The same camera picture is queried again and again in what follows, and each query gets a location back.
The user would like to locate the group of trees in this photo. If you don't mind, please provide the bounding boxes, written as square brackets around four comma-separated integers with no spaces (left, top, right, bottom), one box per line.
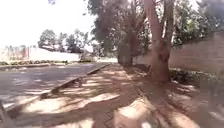
[84,0,151,67]

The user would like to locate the red brick path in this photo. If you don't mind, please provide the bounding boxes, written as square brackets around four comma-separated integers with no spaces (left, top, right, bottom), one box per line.
[9,63,168,128]

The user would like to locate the tree with leaning trunk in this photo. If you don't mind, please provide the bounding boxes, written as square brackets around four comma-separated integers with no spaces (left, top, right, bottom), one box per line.
[143,0,178,83]

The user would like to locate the stone kerb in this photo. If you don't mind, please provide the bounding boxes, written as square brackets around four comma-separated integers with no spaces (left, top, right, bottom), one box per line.
[4,63,111,116]

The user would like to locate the distant trees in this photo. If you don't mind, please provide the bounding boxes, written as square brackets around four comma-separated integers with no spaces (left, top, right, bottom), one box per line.
[37,28,93,54]

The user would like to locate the robot's own part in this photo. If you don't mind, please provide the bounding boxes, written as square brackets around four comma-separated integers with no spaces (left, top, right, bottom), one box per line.
[141,121,153,128]

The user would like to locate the bushes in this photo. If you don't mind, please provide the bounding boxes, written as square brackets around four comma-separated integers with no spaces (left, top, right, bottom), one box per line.
[168,68,204,84]

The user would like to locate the dirt verge with leaves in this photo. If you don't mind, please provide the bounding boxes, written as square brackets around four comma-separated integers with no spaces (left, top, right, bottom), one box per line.
[123,64,224,128]

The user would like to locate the grey paved road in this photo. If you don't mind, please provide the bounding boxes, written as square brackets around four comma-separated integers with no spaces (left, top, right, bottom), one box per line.
[0,62,104,111]

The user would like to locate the low hedge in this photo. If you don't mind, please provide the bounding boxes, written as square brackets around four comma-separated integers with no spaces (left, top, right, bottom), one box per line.
[0,59,69,66]

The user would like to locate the long white wall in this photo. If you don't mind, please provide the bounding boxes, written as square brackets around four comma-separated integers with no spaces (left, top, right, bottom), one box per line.
[0,45,83,63]

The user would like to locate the grey block wall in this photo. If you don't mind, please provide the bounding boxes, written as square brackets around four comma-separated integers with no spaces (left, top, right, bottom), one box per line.
[133,31,224,76]

